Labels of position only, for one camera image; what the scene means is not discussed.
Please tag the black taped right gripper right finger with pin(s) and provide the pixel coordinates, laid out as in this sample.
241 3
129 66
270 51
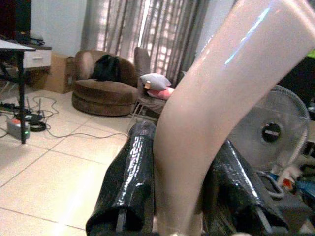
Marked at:
233 189

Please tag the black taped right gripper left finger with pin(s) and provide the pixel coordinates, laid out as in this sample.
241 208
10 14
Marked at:
130 172

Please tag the white electric floor fan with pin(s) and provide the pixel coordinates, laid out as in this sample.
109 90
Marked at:
270 130

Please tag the pink pillow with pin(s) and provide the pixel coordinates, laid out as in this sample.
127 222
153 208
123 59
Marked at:
160 94

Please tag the brown round velvet armchair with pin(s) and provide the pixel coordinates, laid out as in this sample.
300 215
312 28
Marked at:
103 91

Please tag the grey upholstered chair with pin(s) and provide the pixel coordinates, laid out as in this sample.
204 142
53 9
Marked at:
145 81

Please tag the grey pillow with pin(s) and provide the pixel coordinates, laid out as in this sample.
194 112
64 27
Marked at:
155 82

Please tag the black bag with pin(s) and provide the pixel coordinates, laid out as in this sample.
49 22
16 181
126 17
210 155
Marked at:
107 68

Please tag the black wifi router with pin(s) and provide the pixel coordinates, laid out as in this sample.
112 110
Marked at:
33 115

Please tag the cardboard box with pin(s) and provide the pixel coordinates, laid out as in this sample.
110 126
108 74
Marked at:
59 73

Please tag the grey power box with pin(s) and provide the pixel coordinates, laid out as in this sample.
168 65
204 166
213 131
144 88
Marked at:
16 127

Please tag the grey striped curtain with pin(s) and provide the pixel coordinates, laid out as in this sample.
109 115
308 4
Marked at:
152 32

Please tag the black legged white table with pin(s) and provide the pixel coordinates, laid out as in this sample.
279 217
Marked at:
21 73

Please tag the white drawer cabinet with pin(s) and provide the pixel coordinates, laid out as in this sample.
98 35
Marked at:
37 57

